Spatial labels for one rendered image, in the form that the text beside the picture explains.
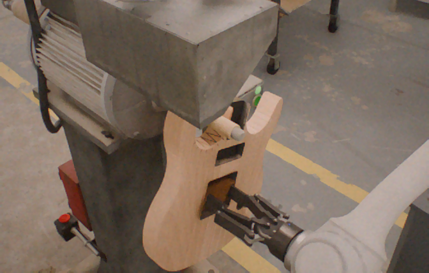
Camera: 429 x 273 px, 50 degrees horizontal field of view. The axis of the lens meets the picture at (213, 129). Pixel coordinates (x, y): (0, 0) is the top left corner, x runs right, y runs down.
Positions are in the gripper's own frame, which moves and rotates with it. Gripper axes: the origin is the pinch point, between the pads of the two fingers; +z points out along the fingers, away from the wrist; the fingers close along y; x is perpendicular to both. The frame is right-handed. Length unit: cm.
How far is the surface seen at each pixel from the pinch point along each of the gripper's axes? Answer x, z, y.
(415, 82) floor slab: -17, 45, 269
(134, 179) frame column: -16.9, 34.6, 6.0
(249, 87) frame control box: 15.8, 18.3, 27.4
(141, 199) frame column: -25.2, 34.7, 10.2
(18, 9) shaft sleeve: 20, 80, -8
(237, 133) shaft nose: 18.5, -4.2, -5.7
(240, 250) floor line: -82, 39, 85
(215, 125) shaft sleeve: 17.9, 0.8, -6.3
